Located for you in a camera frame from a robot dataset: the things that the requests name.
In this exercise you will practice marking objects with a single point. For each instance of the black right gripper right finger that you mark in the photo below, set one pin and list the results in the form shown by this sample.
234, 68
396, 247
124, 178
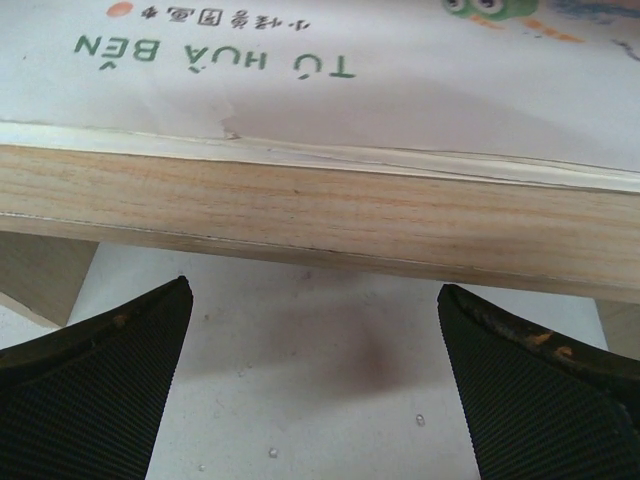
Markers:
539, 404

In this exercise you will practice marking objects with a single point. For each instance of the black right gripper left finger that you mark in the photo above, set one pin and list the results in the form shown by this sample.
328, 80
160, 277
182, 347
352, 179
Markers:
86, 401

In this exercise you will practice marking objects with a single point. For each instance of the light wooden bookshelf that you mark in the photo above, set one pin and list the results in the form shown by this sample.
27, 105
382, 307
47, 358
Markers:
522, 237

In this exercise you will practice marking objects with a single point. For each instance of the white spiral notebook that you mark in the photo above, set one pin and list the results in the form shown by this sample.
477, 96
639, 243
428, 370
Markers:
520, 92

